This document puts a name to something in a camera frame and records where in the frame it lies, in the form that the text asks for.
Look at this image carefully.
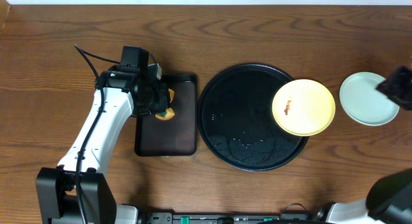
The pale green plate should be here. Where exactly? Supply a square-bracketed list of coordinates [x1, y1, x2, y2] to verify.
[339, 72, 400, 112]
[344, 109, 399, 126]

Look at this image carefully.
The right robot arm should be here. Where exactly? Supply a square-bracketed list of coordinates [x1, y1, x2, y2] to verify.
[314, 66, 411, 223]

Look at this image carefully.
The yellow plate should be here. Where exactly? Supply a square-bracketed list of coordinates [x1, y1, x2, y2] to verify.
[272, 79, 335, 136]

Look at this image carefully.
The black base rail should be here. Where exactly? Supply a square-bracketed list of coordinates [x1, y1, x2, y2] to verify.
[137, 212, 322, 224]

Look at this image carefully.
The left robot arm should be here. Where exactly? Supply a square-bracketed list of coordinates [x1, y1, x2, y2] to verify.
[35, 70, 170, 223]

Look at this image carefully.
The black round tray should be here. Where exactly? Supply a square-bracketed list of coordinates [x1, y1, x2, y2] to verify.
[197, 63, 308, 171]

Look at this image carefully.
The black rectangular tray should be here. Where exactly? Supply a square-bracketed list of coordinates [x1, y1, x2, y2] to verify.
[135, 75, 198, 156]

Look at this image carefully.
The green and yellow sponge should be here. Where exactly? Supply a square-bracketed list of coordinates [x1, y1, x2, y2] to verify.
[155, 89, 175, 121]

